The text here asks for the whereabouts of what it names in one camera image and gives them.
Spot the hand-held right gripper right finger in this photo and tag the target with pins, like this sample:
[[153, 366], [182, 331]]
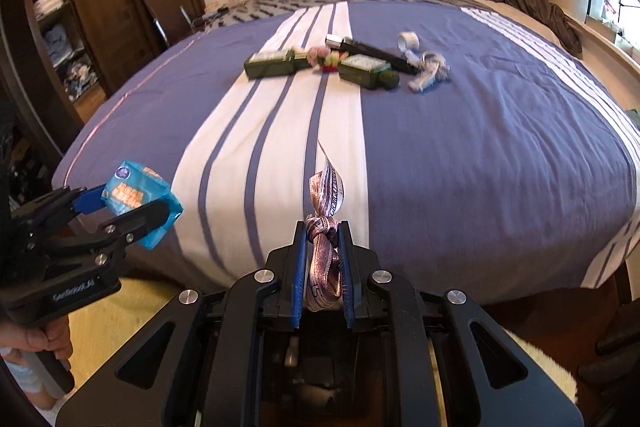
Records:
[[347, 277]]

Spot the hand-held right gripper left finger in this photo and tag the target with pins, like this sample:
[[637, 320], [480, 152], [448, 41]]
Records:
[[300, 272]]

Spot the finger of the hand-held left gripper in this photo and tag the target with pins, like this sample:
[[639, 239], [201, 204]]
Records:
[[135, 222], [90, 201]]

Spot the blue snack packet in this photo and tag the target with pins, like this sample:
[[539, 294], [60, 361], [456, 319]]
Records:
[[140, 192]]

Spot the pink patterned ribbon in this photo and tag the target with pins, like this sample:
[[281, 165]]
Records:
[[325, 232]]

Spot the green glass bottle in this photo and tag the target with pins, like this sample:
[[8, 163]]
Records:
[[270, 64], [365, 72]]

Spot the pink flower bundle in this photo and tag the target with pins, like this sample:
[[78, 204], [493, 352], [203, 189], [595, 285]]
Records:
[[325, 59]]

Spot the long black box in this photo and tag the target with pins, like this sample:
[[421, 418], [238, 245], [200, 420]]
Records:
[[375, 52]]

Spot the clear tape roll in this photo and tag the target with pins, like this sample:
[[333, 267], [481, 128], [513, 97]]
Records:
[[407, 41]]

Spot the person's left hand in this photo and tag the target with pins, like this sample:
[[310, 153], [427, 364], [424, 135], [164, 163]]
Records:
[[50, 339]]

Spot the blue white striped blanket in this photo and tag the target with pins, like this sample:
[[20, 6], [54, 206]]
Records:
[[450, 147]]

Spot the white fluffy rug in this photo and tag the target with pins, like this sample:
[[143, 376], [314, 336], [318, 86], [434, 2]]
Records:
[[545, 367]]

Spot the grey patterned bedsheet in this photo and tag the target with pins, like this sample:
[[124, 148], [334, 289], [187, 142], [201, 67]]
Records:
[[270, 9]]

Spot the black chair base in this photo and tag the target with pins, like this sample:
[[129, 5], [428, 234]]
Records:
[[615, 352]]

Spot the beige window ledge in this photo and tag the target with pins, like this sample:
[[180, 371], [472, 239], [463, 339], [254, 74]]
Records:
[[610, 47]]

